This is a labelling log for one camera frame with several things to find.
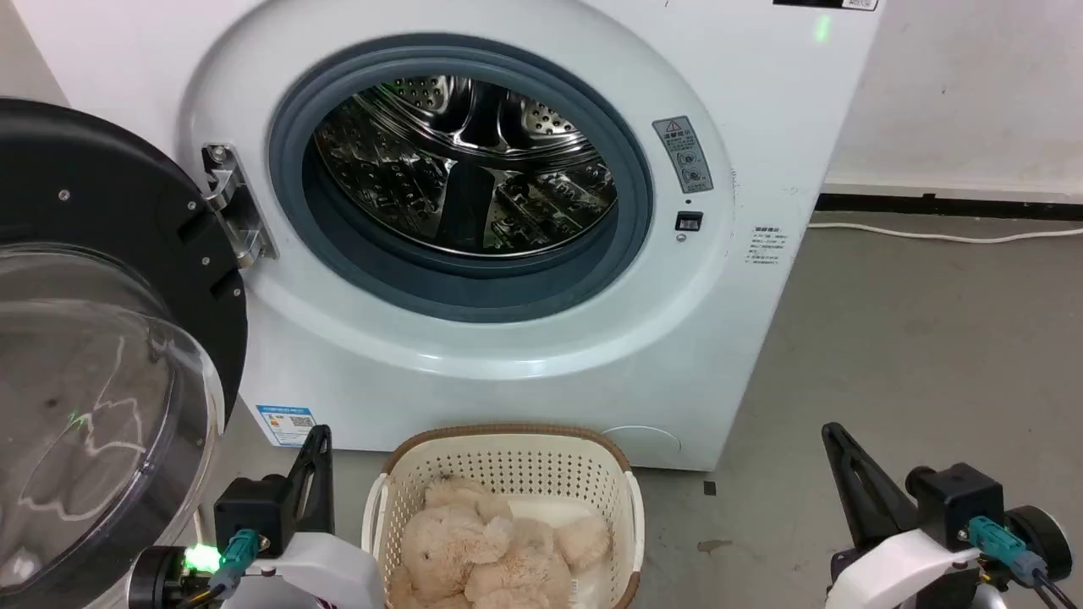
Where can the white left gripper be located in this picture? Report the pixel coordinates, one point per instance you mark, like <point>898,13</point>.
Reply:
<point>330,571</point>

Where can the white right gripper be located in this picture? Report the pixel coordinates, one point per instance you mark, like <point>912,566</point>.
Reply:
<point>901,567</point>

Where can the white front-load washing machine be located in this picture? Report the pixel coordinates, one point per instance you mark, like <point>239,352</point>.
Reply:
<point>728,101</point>

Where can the blue energy label sticker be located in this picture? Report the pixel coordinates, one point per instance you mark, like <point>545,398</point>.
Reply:
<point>286,425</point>

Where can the beige plush teddy bear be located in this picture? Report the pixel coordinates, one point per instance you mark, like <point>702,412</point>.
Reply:
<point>474,550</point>

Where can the cream perforated laundry basket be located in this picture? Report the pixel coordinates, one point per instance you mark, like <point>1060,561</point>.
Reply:
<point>508,461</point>

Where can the small printed text sticker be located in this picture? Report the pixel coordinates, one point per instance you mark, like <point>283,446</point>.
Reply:
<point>766,246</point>

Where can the metal door hinge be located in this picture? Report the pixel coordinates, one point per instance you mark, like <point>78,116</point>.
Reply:
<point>235,207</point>

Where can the black baseboard strip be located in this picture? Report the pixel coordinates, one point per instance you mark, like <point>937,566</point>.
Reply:
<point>948,205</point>

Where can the black round washer door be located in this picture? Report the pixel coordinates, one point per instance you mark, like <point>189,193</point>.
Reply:
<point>93,254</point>

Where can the black door latch socket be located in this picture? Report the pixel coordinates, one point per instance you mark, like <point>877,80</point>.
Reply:
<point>689,222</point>

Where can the stainless steel washer drum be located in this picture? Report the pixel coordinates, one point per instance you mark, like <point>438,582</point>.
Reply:
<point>465,169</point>

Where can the grey warning label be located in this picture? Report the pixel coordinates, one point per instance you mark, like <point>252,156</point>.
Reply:
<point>682,155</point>

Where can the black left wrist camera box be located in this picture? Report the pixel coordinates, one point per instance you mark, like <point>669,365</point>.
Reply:
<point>252,507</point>

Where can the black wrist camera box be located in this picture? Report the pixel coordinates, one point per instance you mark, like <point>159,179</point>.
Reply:
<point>956,503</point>
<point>252,507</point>

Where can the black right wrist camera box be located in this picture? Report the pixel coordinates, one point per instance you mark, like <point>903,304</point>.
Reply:
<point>956,503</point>

